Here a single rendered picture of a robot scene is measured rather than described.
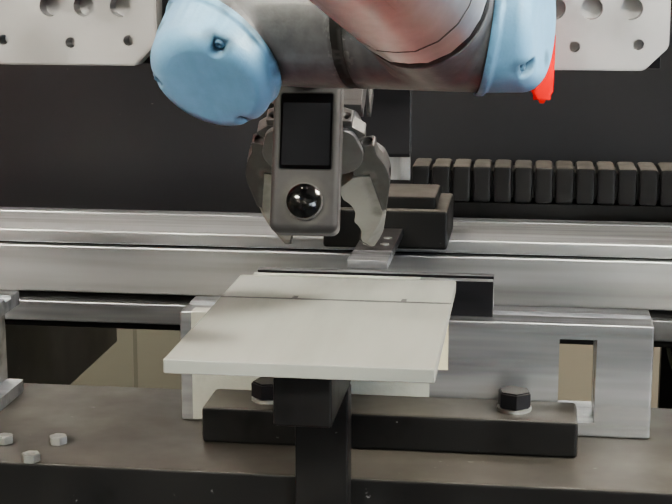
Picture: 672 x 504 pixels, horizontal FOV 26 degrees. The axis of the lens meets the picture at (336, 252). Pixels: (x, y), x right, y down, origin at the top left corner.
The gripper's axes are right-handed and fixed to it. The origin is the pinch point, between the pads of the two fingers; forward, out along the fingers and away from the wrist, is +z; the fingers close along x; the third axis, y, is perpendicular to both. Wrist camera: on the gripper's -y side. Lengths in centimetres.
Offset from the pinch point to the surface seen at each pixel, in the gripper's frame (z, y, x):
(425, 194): 20.4, 22.4, -5.3
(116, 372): 203, 121, 84
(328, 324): -1.3, -8.9, -1.1
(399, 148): 1.0, 10.6, -4.7
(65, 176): 42, 43, 40
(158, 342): 195, 124, 72
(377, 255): 12.9, 8.9, -2.3
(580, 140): 38, 46, -21
